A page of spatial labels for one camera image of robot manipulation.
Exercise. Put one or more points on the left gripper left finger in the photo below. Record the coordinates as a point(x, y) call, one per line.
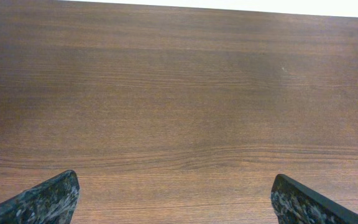
point(52, 201)

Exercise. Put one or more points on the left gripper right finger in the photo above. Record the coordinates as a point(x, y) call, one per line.
point(294, 203)

